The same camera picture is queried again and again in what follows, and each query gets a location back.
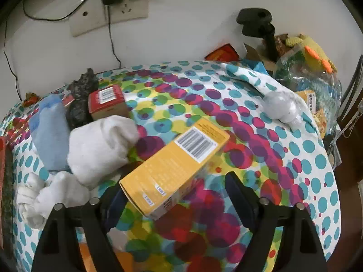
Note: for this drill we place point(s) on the yellow cardboard box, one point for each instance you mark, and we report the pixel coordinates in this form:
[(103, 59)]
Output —
[(170, 170)]

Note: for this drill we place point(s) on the grey rounded toy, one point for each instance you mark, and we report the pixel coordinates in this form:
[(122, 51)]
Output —
[(279, 104)]

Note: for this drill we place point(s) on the white wall socket plate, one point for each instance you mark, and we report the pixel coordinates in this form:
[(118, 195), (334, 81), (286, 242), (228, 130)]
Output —
[(133, 8), (88, 19)]

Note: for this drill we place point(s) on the clear plastic bag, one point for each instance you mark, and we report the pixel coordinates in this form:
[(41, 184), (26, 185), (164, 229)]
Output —
[(295, 70)]

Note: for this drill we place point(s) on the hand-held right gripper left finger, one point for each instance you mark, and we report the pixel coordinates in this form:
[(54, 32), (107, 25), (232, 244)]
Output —
[(116, 206)]

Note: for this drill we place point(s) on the black plastic bag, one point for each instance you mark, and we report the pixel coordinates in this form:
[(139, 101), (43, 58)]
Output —
[(79, 102)]

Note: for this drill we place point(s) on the dark wooden cabinet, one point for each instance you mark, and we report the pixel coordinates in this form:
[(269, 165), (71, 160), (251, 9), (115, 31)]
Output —
[(354, 153)]

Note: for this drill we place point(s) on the red packet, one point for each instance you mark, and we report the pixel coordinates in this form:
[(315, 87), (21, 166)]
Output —
[(224, 53)]

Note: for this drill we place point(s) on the polka dot tablecloth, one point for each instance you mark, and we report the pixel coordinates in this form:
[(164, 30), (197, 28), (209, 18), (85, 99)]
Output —
[(198, 99)]

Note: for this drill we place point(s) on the light blue sock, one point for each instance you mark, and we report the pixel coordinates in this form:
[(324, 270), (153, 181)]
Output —
[(48, 130)]

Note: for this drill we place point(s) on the red cardboard box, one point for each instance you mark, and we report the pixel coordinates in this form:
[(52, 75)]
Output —
[(68, 100), (106, 99)]

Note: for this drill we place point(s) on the orange snack packet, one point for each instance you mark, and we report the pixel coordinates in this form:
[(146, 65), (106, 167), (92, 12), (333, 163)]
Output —
[(322, 121)]

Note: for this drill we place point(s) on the yellow packet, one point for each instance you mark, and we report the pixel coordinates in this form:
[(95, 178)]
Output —
[(310, 102)]

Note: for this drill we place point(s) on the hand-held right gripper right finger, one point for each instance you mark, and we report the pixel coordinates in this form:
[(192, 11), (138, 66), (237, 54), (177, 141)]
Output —
[(241, 201)]

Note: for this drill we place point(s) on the white sock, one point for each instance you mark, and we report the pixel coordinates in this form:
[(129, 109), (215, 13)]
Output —
[(99, 147), (62, 192), (27, 201)]

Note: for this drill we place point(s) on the black clamp stand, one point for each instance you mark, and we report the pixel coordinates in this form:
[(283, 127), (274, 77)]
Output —
[(252, 17)]

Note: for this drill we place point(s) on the brown cardboard box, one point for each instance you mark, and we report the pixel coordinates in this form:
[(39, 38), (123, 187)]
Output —
[(251, 52)]

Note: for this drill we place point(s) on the yellow knitted duck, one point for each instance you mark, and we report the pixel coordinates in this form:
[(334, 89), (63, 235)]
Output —
[(314, 52)]

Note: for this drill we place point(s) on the red candy wrapper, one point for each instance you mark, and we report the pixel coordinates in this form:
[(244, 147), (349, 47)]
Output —
[(30, 98)]

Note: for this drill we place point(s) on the blue paper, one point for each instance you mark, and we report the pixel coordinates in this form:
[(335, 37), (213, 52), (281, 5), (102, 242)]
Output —
[(259, 67)]

